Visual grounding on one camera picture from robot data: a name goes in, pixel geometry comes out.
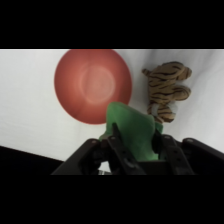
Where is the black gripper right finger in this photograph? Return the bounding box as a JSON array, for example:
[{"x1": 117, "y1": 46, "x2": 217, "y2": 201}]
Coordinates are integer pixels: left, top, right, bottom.
[{"x1": 151, "y1": 130, "x2": 196, "y2": 176}]

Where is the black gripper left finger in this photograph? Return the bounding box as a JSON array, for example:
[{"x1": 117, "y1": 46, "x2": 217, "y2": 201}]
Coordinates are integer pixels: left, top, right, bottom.
[{"x1": 106, "y1": 122, "x2": 146, "y2": 176}]

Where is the green foam triangle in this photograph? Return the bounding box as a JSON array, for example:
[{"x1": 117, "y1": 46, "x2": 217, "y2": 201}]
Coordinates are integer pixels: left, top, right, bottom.
[{"x1": 98, "y1": 101, "x2": 165, "y2": 163}]

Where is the pink bowl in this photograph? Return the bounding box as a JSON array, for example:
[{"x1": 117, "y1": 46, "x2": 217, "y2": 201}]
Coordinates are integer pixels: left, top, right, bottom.
[{"x1": 53, "y1": 49, "x2": 133, "y2": 126}]

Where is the striped tiger plush toy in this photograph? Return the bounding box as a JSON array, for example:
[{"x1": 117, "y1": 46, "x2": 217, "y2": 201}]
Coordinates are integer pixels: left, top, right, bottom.
[{"x1": 141, "y1": 61, "x2": 193, "y2": 124}]

